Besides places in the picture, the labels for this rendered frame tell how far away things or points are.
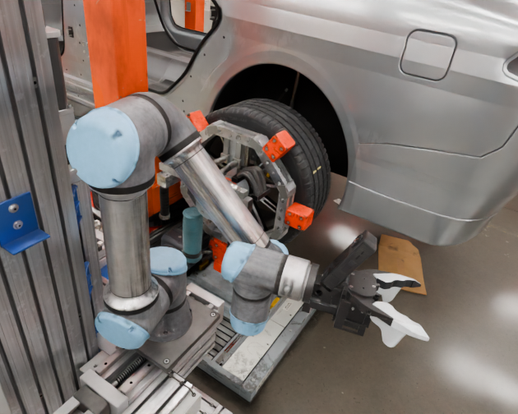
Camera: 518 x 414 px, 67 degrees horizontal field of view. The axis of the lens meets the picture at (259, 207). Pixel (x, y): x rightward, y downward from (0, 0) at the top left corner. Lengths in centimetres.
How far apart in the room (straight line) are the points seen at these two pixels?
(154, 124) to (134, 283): 33
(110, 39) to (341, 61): 88
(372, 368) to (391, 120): 125
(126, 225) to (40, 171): 20
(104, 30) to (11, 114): 95
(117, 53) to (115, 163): 105
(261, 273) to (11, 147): 48
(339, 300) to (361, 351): 158
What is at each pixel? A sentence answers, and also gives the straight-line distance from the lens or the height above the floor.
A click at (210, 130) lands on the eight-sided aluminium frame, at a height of 109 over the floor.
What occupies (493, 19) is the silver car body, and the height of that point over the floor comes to 161.
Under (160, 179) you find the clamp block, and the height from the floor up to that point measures 93.
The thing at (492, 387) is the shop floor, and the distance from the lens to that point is 248.
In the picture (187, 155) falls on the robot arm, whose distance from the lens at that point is 78.
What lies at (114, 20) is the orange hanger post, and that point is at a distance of 165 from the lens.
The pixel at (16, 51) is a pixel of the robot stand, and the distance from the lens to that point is 78.
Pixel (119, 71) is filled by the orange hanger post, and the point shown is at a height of 127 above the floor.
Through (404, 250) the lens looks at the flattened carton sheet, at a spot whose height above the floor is 1.
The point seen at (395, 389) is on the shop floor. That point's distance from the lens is 221.
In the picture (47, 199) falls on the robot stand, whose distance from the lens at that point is 88.
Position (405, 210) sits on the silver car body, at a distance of 177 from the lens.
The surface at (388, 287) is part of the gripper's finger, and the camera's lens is 75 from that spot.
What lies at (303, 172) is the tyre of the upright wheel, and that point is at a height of 102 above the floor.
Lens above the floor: 169
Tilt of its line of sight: 32 degrees down
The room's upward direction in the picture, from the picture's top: 8 degrees clockwise
